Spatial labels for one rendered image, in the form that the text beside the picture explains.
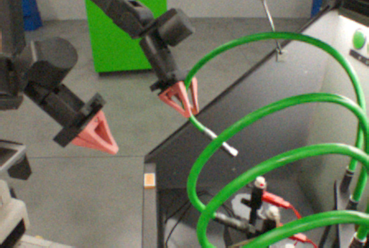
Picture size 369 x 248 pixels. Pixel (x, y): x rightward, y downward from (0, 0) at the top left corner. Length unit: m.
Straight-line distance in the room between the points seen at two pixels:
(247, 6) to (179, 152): 6.36
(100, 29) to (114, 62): 0.44
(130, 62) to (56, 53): 3.44
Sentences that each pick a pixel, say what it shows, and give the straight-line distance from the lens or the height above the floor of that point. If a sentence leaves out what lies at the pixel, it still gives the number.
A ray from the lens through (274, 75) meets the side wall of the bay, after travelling 0.89.
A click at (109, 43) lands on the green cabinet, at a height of 0.45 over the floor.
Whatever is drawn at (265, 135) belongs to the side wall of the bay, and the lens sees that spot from 0.99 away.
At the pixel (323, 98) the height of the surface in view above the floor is 1.38.
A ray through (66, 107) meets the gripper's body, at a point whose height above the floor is 1.34.
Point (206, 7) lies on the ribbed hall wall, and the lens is 7.02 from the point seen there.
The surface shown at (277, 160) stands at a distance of 0.39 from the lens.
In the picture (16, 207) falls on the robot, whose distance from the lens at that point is 1.18.
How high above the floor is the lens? 1.58
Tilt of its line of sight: 30 degrees down
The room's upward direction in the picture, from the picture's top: straight up
